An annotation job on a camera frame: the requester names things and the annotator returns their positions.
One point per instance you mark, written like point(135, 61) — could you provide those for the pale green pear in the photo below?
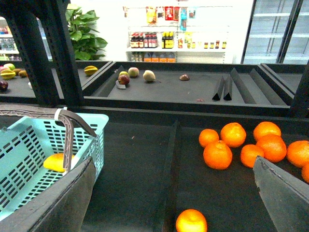
point(149, 76)

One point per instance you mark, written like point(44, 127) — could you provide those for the yellow mango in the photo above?
point(55, 163)

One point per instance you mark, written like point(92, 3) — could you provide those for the white product shelf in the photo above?
point(178, 33)

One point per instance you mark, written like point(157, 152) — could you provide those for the brown basket handle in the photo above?
point(67, 118)

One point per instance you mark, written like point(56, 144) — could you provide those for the green potted plant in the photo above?
point(87, 45)

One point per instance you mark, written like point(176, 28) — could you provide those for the glass door refrigerator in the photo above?
point(278, 32)

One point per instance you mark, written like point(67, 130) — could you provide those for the brown small fruit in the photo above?
point(184, 77)

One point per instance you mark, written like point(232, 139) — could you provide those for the dark red fruit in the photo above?
point(123, 79)

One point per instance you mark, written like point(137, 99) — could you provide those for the black triangular divider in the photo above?
point(228, 88)
point(218, 89)

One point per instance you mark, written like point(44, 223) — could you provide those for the yellow star fruit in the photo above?
point(90, 70)

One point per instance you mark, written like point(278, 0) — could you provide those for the orange tangerine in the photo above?
point(274, 147)
point(249, 153)
point(305, 172)
point(217, 155)
point(298, 153)
point(265, 128)
point(208, 136)
point(233, 134)
point(191, 220)

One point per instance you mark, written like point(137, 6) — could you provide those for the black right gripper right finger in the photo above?
point(285, 197)

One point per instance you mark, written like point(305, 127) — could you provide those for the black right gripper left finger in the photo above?
point(59, 208)

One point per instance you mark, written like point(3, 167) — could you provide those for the green red apple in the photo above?
point(133, 72)

